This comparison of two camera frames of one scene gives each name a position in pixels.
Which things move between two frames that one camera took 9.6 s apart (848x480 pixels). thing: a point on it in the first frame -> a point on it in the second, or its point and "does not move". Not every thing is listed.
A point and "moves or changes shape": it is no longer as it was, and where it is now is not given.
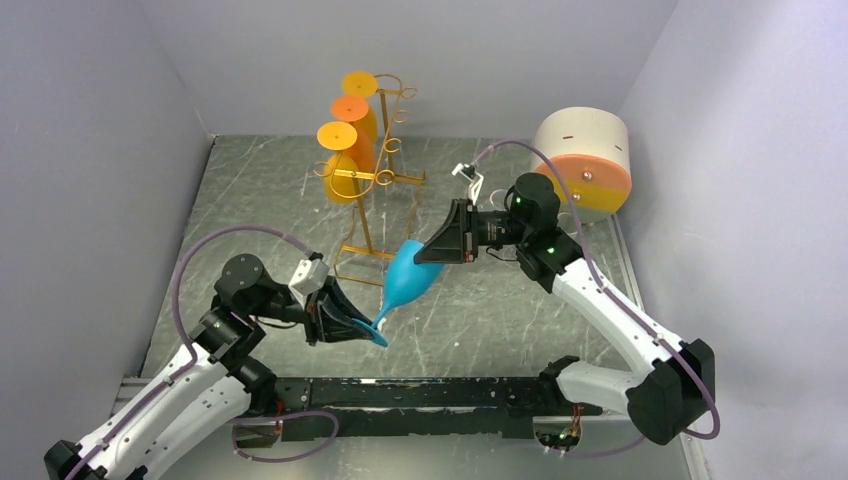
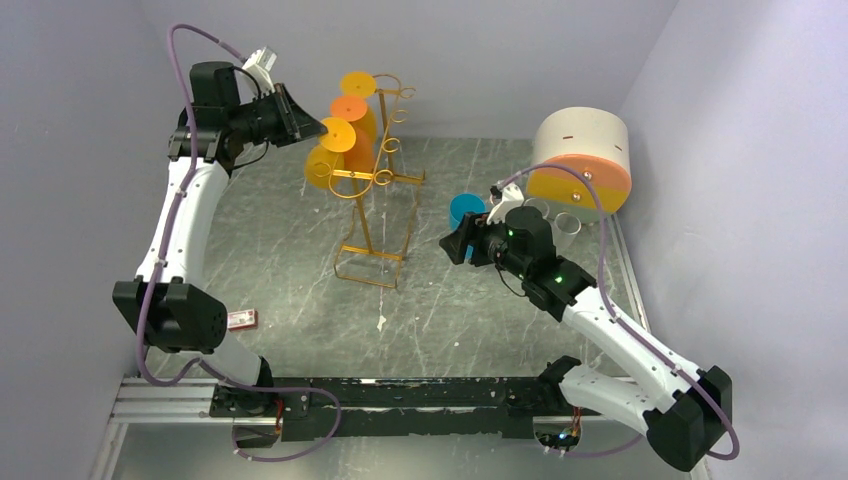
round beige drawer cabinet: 591,149 does not move
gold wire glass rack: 385,197 does not move
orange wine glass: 362,154 does not move
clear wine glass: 568,222 does not move
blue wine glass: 406,281 moves or changes shape
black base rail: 347,408 does not move
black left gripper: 328,314 -> 296,121
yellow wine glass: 338,136 moves or changes shape
